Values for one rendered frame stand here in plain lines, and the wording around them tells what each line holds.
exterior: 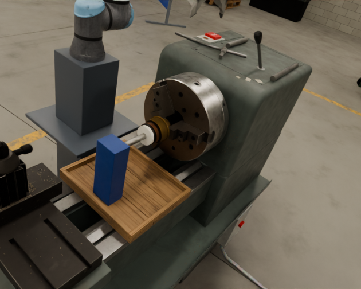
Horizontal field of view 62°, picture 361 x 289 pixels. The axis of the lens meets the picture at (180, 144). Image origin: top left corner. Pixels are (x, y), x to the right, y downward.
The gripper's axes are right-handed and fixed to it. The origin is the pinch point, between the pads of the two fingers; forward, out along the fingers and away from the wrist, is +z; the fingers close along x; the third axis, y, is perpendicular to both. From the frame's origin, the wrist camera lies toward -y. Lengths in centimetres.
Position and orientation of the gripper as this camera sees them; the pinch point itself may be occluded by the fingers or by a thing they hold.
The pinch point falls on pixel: (207, 19)
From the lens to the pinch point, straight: 114.2
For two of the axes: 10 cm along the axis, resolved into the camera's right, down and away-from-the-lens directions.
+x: -7.8, 2.2, -5.9
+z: -2.2, 7.8, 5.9
